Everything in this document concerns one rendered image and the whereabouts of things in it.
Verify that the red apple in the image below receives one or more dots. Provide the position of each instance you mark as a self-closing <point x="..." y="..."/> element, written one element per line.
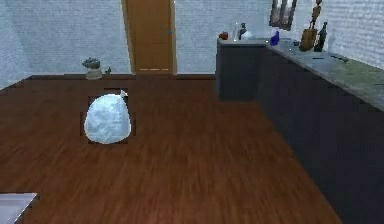
<point x="223" y="35"/>

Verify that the brown wooden room door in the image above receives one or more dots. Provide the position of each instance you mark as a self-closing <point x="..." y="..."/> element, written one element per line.
<point x="151" y="36"/>

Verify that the white tied rubbish bag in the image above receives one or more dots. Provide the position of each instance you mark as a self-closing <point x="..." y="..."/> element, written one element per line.
<point x="106" y="120"/>

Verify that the clear glass bottle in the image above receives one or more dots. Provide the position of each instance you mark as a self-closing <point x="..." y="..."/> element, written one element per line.
<point x="236" y="32"/>

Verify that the dark grey kitchen counter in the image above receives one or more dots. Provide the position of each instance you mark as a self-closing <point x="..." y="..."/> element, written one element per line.
<point x="300" y="110"/>

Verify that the green potted house plant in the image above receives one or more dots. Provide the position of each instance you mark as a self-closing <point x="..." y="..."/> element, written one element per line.
<point x="92" y="68"/>

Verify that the blue bottle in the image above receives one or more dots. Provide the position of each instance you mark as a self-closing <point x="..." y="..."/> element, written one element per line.
<point x="274" y="38"/>

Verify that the dark small utensil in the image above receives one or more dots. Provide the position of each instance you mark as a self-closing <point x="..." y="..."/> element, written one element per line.
<point x="318" y="58"/>

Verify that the dark green wine bottle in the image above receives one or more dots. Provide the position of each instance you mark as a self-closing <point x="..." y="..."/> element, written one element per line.
<point x="321" y="39"/>

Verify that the white flat furniture corner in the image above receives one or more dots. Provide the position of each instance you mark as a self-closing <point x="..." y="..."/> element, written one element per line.
<point x="13" y="206"/>

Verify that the framed wall picture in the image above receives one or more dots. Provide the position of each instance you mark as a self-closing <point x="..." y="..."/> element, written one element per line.
<point x="282" y="13"/>

